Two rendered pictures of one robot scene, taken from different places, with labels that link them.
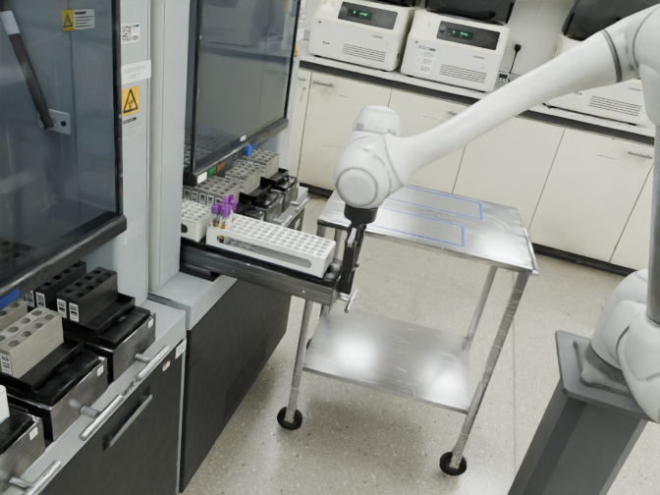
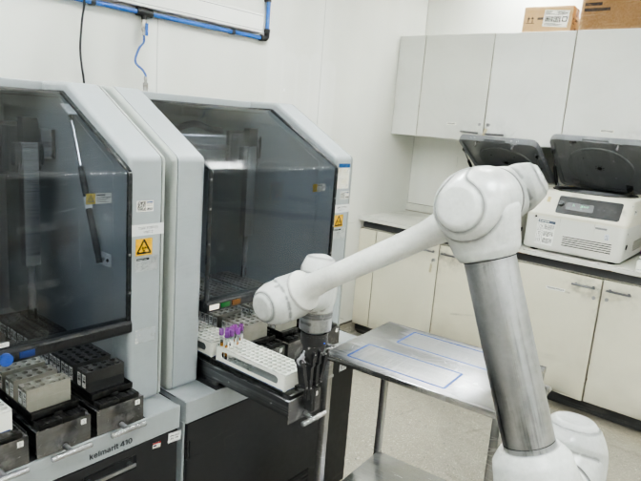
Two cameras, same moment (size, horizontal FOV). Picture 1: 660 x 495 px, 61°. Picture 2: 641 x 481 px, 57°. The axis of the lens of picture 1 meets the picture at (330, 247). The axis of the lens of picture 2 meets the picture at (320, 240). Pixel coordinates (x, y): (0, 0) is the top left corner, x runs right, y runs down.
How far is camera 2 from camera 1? 0.79 m
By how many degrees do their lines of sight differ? 30
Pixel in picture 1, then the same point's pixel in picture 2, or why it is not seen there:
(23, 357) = (35, 399)
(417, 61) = (538, 234)
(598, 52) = not seen: hidden behind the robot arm
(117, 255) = (129, 351)
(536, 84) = (411, 235)
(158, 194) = (172, 314)
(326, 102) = (453, 272)
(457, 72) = (580, 243)
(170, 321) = (163, 409)
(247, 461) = not seen: outside the picture
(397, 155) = (295, 285)
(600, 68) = not seen: hidden behind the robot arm
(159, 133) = (173, 270)
